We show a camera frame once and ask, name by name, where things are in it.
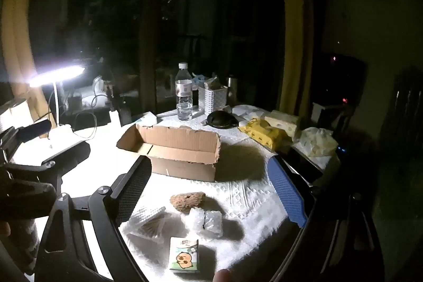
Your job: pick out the pale yellow dotted tissue pack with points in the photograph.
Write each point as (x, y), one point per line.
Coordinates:
(284, 123)

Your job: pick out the person's left forearm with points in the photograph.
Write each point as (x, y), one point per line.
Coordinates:
(26, 245)

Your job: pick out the black round pouch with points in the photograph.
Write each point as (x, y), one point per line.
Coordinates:
(221, 119)

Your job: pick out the dark monitor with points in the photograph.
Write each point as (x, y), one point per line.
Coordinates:
(340, 80)

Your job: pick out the person's right hand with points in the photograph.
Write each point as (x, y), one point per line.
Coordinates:
(222, 276)

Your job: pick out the steel thermos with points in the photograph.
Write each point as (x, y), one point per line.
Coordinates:
(232, 88)

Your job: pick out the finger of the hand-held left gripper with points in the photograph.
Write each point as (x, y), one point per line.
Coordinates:
(33, 132)
(33, 166)

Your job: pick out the white plastic wipes pack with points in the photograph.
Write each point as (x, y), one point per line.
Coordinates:
(317, 141)

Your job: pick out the cardboard box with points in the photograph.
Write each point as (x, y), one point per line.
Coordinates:
(185, 166)

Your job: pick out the clear bubble wrap piece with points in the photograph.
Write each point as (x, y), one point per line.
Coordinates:
(205, 222)

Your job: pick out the white crumpled tissue pack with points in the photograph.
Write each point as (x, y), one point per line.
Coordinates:
(249, 113)

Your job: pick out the white woven basket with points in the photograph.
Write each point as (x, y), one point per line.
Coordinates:
(213, 100)

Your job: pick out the clear plastic water bottle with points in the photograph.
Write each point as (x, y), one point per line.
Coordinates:
(184, 97)

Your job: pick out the white desk lamp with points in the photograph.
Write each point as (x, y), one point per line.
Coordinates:
(66, 136)

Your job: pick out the cartoon print tissue pack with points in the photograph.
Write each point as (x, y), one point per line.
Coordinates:
(183, 255)

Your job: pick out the light blue tissue pack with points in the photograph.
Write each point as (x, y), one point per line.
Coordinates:
(145, 119)

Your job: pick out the yellow curtain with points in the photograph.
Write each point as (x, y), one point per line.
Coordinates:
(294, 21)
(19, 21)

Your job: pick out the person's left hand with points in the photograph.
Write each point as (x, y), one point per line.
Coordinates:
(4, 233)

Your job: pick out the brown sponge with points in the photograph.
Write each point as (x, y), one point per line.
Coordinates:
(187, 201)

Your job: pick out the black tablet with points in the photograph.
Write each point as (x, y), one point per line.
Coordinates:
(304, 166)

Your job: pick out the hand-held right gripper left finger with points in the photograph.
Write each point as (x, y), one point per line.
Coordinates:
(132, 192)

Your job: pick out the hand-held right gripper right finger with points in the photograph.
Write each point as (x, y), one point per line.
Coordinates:
(286, 192)

